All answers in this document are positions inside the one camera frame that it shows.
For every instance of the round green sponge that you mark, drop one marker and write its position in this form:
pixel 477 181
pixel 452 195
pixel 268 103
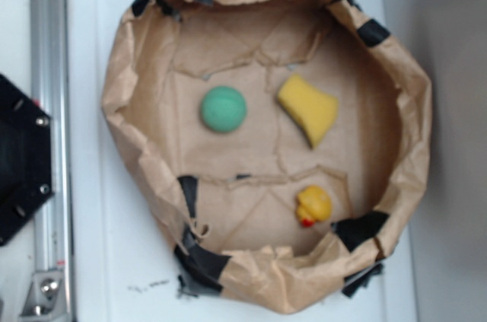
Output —
pixel 223 109

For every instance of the yellow sponge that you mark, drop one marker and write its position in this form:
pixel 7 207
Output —
pixel 313 110

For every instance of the brown paper bin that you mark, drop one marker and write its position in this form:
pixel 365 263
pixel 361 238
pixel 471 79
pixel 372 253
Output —
pixel 227 201

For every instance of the yellow rubber duck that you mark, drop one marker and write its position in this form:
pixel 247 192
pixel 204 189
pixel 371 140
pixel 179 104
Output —
pixel 313 205

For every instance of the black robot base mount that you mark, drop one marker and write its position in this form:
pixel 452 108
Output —
pixel 26 159

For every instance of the aluminium extrusion rail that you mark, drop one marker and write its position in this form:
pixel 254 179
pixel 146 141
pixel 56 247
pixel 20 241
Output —
pixel 49 85

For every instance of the metal corner bracket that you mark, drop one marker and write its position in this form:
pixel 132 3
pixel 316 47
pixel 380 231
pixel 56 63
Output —
pixel 46 299

